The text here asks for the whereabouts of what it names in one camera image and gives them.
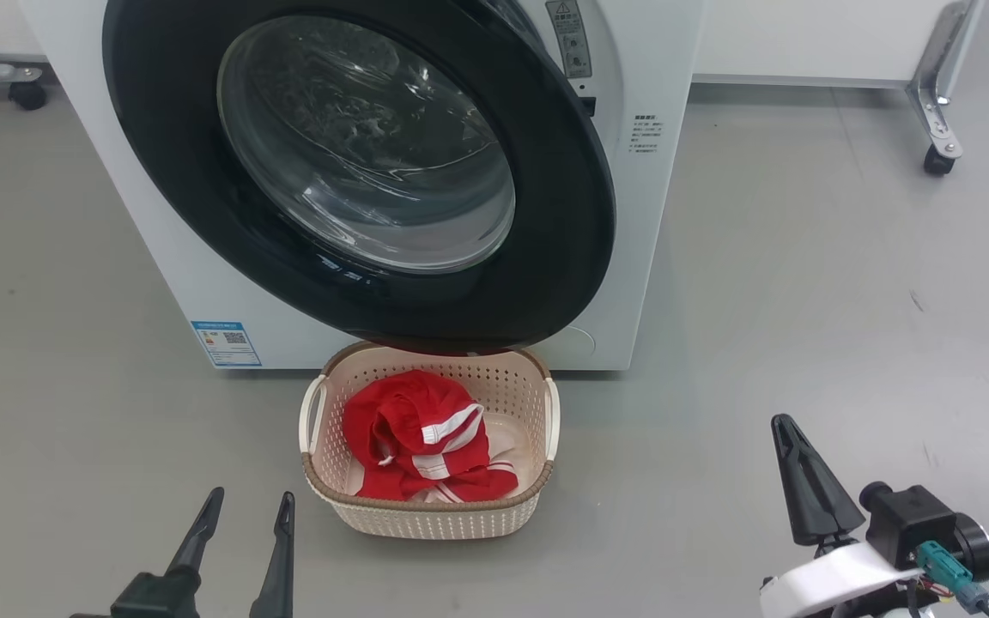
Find small printed text sticker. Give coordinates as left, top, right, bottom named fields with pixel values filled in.
left=630, top=114, right=664, bottom=158

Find cream perforated laundry basket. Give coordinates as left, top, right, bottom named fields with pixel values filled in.
left=299, top=341, right=561, bottom=540

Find black round glass washer door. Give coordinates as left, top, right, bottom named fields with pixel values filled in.
left=102, top=0, right=617, bottom=354

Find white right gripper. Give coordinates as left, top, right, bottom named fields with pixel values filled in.
left=759, top=414, right=925, bottom=618

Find grey warning label sticker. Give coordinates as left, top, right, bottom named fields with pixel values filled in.
left=544, top=0, right=593, bottom=80

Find blue energy label sticker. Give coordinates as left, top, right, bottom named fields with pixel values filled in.
left=191, top=321, right=262, bottom=368

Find white front-load washing machine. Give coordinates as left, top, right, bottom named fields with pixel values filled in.
left=18, top=0, right=706, bottom=372

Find red white striped garment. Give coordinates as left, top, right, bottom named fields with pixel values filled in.
left=342, top=370, right=519, bottom=503

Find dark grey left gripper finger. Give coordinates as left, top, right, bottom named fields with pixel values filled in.
left=249, top=491, right=296, bottom=618
left=166, top=487, right=226, bottom=578

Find teal plug left camera cable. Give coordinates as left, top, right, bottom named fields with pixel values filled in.
left=915, top=541, right=989, bottom=618

